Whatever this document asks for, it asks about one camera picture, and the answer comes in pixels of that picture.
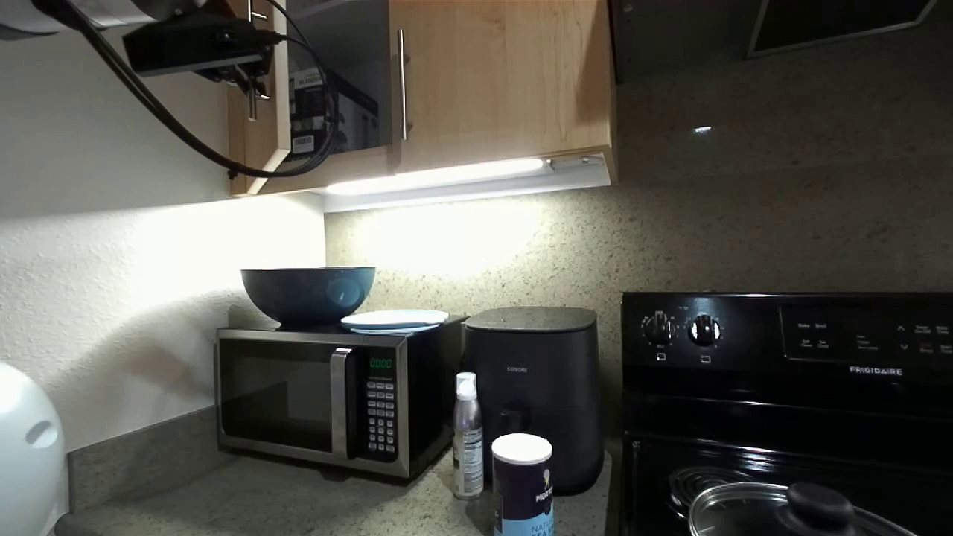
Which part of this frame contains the white spray bottle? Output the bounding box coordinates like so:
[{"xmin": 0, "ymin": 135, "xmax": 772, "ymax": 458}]
[{"xmin": 452, "ymin": 371, "xmax": 486, "ymax": 496}]

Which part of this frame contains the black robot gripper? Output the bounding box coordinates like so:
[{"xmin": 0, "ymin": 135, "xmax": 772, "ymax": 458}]
[{"xmin": 123, "ymin": 8, "xmax": 282, "ymax": 78}]

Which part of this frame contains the black range hood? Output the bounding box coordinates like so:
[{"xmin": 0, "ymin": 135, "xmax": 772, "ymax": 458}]
[{"xmin": 607, "ymin": 0, "xmax": 940, "ymax": 84}]

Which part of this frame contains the stainless black microwave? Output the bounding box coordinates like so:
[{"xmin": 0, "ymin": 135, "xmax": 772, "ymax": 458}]
[{"xmin": 214, "ymin": 322, "xmax": 462, "ymax": 479}]

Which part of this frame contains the light blue plate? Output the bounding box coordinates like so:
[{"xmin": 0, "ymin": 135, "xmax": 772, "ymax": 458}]
[{"xmin": 339, "ymin": 310, "xmax": 449, "ymax": 334}]

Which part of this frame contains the black air fryer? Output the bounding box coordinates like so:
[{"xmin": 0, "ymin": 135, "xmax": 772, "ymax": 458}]
[{"xmin": 465, "ymin": 307, "xmax": 604, "ymax": 495}]

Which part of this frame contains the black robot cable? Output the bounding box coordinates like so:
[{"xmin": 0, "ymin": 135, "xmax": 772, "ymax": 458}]
[{"xmin": 39, "ymin": 0, "xmax": 339, "ymax": 181}]

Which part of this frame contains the wooden cabinet door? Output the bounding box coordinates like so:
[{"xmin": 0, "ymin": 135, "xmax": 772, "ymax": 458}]
[
  {"xmin": 225, "ymin": 0, "xmax": 292, "ymax": 196},
  {"xmin": 389, "ymin": 0, "xmax": 613, "ymax": 170}
]

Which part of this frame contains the large blue bowl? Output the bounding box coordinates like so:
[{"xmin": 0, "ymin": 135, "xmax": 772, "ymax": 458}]
[{"xmin": 242, "ymin": 266, "xmax": 376, "ymax": 328}]

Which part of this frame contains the under cabinet light strip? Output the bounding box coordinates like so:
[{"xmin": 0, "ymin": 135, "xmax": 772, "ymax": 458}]
[{"xmin": 321, "ymin": 156, "xmax": 553, "ymax": 200}]

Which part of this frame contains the black pan with lid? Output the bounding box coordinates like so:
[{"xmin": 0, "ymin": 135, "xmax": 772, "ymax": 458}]
[{"xmin": 689, "ymin": 479, "xmax": 916, "ymax": 536}]

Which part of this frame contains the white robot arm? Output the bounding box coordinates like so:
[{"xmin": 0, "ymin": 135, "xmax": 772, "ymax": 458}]
[{"xmin": 0, "ymin": 0, "xmax": 279, "ymax": 75}]

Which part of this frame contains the door metal handle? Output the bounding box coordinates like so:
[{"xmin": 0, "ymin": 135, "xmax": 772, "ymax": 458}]
[
  {"xmin": 242, "ymin": 0, "xmax": 269, "ymax": 123},
  {"xmin": 397, "ymin": 27, "xmax": 412, "ymax": 144}
]

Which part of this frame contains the white lidded blue canister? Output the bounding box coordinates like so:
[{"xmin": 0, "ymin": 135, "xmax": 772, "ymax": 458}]
[{"xmin": 490, "ymin": 432, "xmax": 553, "ymax": 536}]

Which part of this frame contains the black box in cabinet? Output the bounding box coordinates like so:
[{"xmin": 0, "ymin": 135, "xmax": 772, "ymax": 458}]
[{"xmin": 292, "ymin": 69, "xmax": 380, "ymax": 159}]

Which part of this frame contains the black electric stove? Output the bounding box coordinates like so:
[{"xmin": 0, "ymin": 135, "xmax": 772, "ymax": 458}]
[{"xmin": 623, "ymin": 291, "xmax": 953, "ymax": 536}]

